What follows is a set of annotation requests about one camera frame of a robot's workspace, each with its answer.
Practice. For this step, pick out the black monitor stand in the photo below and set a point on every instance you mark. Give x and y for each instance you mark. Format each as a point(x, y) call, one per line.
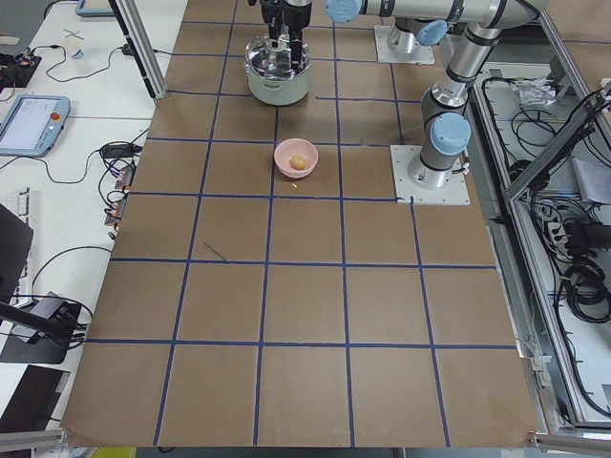
point(43, 332)

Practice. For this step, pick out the blue teach pendant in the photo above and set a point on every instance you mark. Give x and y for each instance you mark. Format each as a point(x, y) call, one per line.
point(33, 124)
point(93, 8)

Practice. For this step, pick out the brown paper table mat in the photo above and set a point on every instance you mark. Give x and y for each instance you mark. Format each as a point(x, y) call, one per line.
point(245, 308)

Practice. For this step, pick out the black laptop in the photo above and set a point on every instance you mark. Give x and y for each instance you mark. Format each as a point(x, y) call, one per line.
point(16, 242)

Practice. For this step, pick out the crumpled white paper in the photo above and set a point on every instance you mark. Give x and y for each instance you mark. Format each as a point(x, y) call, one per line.
point(537, 91)

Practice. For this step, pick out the white keyboard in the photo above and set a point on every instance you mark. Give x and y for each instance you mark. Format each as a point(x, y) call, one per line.
point(18, 202)

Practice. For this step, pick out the white paper cup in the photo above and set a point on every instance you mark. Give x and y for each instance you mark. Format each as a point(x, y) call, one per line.
point(74, 48)

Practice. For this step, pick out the aluminium frame post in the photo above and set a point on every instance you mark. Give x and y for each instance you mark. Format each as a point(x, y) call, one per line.
point(132, 27)

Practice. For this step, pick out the glass pot lid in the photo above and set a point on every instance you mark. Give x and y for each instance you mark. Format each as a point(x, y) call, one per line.
point(275, 63)

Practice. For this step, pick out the aluminium diagonal frame beam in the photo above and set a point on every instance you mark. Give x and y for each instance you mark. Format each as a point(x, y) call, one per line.
point(567, 137)

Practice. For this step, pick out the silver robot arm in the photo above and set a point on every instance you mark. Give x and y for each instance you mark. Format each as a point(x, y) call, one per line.
point(447, 132)
point(486, 19)

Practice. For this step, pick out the white electric pot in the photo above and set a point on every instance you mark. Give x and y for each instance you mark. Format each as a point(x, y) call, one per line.
point(279, 92)

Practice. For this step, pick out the brown egg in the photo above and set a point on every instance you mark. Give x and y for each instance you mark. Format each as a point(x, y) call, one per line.
point(298, 163)

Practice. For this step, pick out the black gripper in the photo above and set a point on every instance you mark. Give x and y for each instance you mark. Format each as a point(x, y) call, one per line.
point(284, 12)

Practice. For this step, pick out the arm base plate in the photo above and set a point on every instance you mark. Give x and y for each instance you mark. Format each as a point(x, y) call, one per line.
point(416, 184)
point(400, 47)

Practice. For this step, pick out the black power adapter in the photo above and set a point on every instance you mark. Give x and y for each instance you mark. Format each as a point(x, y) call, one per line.
point(119, 150)

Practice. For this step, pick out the pink bowl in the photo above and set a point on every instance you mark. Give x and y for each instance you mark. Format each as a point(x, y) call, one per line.
point(291, 147)

